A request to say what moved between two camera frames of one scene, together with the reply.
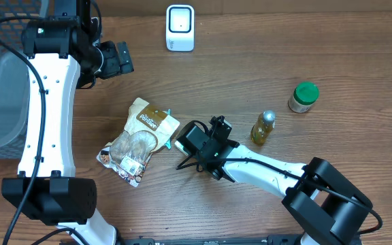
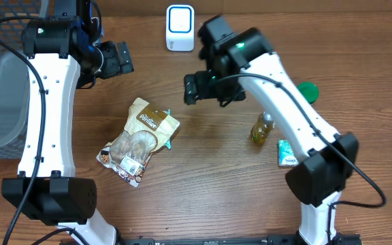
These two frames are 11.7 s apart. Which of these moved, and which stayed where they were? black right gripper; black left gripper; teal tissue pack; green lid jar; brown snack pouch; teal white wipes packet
Moved: black right gripper; teal tissue pack
Stayed: black left gripper; green lid jar; teal white wipes packet; brown snack pouch
